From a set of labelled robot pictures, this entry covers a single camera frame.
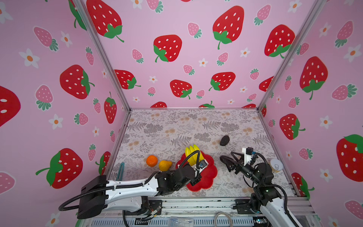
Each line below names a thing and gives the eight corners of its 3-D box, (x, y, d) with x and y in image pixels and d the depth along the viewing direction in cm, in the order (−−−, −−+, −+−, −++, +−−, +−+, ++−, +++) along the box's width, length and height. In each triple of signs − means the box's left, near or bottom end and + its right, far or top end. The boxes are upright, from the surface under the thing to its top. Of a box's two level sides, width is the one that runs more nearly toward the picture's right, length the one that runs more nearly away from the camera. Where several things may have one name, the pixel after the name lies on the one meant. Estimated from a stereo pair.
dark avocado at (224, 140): (217, 143, 102) (218, 140, 99) (224, 136, 106) (225, 134, 103) (223, 147, 100) (224, 145, 97) (230, 140, 103) (231, 138, 101)
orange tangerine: (147, 167, 91) (145, 163, 86) (149, 159, 94) (147, 155, 89) (157, 167, 91) (155, 163, 86) (158, 159, 94) (156, 155, 89)
